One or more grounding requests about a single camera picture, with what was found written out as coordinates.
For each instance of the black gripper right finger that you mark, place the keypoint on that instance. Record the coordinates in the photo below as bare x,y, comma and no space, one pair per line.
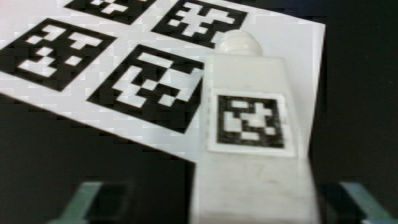
348,205

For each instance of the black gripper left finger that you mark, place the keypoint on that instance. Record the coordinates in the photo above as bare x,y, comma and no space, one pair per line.
101,204

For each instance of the white tag marker sheet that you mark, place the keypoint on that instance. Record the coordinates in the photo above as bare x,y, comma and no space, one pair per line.
101,61

